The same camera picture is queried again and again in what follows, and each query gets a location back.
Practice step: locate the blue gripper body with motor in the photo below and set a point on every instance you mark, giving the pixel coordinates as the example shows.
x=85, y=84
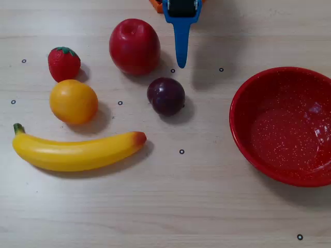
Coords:
x=181, y=10

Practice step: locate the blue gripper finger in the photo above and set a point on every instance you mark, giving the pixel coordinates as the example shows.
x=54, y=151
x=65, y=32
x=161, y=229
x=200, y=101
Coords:
x=182, y=44

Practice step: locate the yellow toy banana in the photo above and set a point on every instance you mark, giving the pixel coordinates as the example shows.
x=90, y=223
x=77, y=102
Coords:
x=75, y=155

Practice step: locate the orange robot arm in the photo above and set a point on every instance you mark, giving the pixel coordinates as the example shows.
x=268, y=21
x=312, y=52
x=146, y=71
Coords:
x=156, y=5

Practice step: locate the red speckled bowl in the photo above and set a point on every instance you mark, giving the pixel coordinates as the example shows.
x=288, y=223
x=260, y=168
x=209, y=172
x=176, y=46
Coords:
x=282, y=134

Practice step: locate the red toy apple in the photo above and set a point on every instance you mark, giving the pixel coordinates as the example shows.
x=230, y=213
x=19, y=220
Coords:
x=134, y=47

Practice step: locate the dark purple toy plum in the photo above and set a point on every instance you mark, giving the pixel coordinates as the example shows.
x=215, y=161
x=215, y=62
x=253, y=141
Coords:
x=166, y=96

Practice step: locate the red toy strawberry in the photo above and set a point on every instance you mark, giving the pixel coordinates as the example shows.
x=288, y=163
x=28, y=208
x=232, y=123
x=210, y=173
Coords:
x=63, y=65

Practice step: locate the toy orange fruit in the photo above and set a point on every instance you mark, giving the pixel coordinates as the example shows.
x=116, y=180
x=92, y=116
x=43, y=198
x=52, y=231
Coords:
x=73, y=102

